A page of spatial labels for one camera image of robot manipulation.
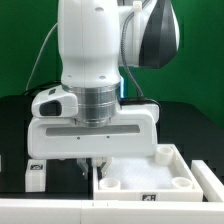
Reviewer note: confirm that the white square tabletop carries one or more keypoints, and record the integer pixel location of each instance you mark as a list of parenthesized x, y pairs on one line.
[(162, 177)]

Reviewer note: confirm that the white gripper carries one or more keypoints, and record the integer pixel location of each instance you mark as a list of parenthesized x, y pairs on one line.
[(131, 132)]

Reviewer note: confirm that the white obstacle fence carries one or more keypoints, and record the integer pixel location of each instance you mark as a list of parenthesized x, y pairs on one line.
[(38, 211)]

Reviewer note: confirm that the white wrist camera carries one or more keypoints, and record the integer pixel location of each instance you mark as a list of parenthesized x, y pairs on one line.
[(55, 102)]

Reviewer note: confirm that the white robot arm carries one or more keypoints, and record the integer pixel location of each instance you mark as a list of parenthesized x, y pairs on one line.
[(85, 116)]

